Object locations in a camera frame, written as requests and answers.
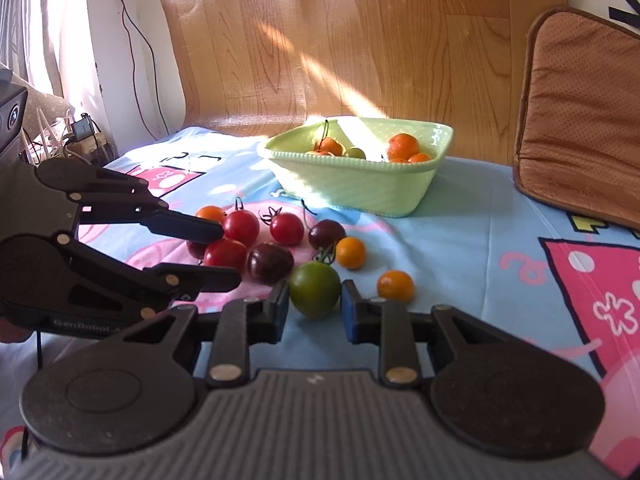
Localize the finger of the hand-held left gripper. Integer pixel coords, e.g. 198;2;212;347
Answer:
54;232;242;322
35;159;224;246

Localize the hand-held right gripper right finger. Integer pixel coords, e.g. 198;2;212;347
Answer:
341;279;531;390

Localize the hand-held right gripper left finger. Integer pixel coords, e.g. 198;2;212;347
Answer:
107;280;290;390

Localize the red cherry tomato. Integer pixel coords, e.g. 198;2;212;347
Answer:
260;205;305;247
222;197;261;247
202;238;248;270

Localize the light green bowl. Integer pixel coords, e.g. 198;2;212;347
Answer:
257;116;455;218

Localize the mandarin with stem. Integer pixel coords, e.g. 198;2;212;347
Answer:
312;120;345;157

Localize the large mandarin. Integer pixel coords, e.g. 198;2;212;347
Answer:
386;133;421;162

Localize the black power adapter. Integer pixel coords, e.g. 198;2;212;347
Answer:
70;114;97;143

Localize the dotted white cloth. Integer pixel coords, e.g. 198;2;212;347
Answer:
22;85;74;126

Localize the wood-grain vinyl sheet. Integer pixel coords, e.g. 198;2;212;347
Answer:
157;0;571;166

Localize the white curtain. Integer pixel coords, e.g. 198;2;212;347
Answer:
0;0;66;101

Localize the brown seat cushion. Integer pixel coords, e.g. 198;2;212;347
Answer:
512;5;640;240

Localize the black tape cross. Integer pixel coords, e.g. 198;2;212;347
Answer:
608;0;640;36

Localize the thin black wall cable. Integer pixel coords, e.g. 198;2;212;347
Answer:
106;0;168;138

